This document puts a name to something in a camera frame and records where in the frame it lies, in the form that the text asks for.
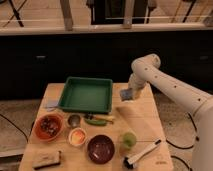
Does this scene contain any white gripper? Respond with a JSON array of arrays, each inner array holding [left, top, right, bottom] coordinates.
[[128, 73, 146, 100]]

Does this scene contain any blue sponge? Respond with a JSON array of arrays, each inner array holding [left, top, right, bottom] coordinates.
[[120, 88, 133, 101]]

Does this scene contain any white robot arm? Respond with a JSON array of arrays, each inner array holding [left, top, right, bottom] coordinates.
[[128, 54, 213, 171]]

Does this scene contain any green plastic tray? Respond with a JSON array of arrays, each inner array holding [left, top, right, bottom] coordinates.
[[58, 77, 113, 114]]

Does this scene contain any tan black sponge block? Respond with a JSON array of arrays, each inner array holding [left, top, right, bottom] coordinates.
[[32, 151, 61, 170]]

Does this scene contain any wooden table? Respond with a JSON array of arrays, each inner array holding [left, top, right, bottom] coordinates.
[[18, 83, 173, 171]]

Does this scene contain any green plastic cup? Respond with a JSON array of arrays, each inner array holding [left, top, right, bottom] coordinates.
[[121, 132, 137, 149]]

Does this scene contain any green cucumber toy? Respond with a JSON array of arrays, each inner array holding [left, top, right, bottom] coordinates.
[[84, 118, 107, 126]]

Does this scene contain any dark purple bowl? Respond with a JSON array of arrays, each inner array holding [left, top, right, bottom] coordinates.
[[87, 135, 115, 164]]

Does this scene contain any small metal cup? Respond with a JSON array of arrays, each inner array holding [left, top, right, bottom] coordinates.
[[67, 114, 81, 129]]

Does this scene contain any black white brush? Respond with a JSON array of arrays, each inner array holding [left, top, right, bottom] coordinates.
[[123, 140, 161, 169]]

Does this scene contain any small white bowl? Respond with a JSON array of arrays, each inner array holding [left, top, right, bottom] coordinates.
[[68, 128, 86, 147]]

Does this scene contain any orange bowl with nuts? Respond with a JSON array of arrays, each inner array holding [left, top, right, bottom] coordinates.
[[33, 114, 63, 142]]

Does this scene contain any wooden handled tool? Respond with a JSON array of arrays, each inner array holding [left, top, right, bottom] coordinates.
[[85, 114, 115, 123]]

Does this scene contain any black power cable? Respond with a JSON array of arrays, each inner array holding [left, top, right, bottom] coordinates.
[[165, 113, 200, 171]]

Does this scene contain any black cable left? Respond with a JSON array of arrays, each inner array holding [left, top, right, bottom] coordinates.
[[0, 113, 30, 143]]

